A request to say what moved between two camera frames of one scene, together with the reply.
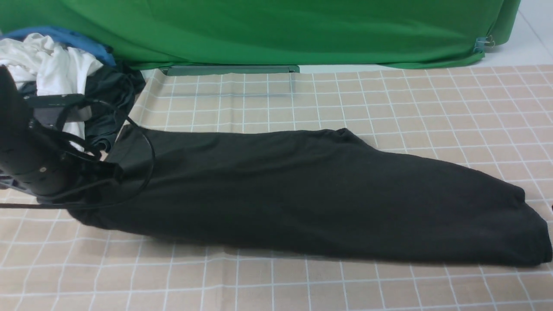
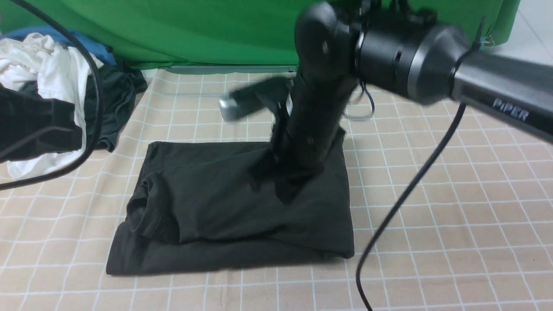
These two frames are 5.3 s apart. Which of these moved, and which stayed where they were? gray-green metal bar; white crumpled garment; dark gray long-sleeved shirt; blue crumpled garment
Moved: dark gray long-sleeved shirt
Stayed: white crumpled garment; blue crumpled garment; gray-green metal bar
